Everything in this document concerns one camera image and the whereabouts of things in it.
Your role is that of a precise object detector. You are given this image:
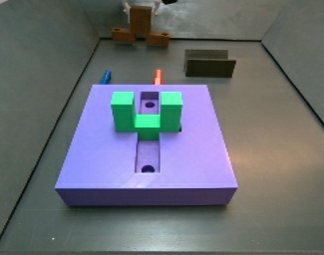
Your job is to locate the brown T-shaped block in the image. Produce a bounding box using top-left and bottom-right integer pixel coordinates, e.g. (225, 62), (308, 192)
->
(111, 6), (169, 47)

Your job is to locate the purple base board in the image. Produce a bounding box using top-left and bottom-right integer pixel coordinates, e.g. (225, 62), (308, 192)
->
(55, 85), (237, 206)

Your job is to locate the green U-shaped block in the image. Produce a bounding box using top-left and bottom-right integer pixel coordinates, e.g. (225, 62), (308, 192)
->
(111, 92), (182, 140)

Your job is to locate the red peg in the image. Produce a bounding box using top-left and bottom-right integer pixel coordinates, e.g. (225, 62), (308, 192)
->
(154, 69), (162, 85)

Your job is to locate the blue peg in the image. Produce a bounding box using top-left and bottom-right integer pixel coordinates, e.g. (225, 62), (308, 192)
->
(99, 70), (111, 85)

